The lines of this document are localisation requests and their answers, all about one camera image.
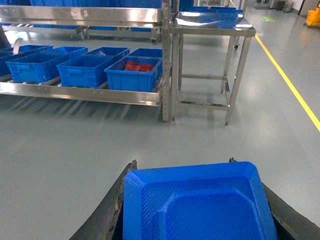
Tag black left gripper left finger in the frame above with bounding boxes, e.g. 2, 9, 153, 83
70, 160, 138, 240

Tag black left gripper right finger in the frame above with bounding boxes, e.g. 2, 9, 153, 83
228, 157, 320, 240

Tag blue block part with knob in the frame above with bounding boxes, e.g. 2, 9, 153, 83
122, 161, 278, 240

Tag blue bin with red bags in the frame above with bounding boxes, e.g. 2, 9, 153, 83
104, 56, 163, 93

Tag empty blue bin front middle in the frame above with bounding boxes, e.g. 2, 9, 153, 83
57, 55, 115, 89

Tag blue bin front left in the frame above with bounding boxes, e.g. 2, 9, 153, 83
5, 53, 68, 83

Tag blue bin with clear bag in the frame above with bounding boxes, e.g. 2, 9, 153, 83
85, 46, 131, 60

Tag blue bin rear right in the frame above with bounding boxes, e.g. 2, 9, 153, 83
129, 48, 163, 58

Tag blue bin rear left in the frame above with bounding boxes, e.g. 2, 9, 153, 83
41, 46, 89, 60

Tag blue bin far left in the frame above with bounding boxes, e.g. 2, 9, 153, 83
0, 44, 54, 77

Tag stainless steel shelf rack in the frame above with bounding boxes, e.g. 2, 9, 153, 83
0, 0, 172, 122

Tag red bubble wrap bags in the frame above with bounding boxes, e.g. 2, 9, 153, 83
124, 60, 154, 72

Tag yellow mop bucket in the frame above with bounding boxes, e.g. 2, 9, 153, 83
303, 4, 320, 27

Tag stainless steel table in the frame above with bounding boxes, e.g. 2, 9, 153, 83
170, 9, 257, 127

